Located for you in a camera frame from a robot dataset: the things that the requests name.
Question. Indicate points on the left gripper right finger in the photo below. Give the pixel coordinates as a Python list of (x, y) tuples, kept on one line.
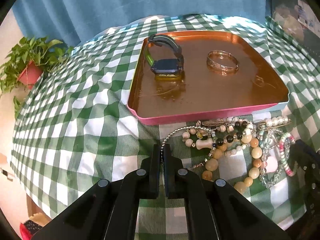
[(214, 209)]

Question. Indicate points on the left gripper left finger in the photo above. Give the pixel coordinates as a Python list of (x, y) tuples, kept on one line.
[(108, 210)]

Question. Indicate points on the black green smartwatch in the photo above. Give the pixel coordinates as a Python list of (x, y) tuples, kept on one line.
[(165, 68)]

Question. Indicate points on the red floral cushion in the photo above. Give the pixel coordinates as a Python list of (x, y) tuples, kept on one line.
[(28, 229)]

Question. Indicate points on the green white checkered tablecloth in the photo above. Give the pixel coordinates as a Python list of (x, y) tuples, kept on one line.
[(74, 127)]

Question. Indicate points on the copper tray with pink rim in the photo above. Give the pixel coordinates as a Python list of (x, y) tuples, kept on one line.
[(203, 93)]

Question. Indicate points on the clear plastic storage bin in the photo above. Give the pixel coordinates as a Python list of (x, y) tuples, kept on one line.
[(298, 18)]

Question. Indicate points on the green plant in red pot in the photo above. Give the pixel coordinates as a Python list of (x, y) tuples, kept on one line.
[(30, 58)]

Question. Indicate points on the blue curtain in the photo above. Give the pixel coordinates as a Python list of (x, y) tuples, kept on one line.
[(76, 21)]

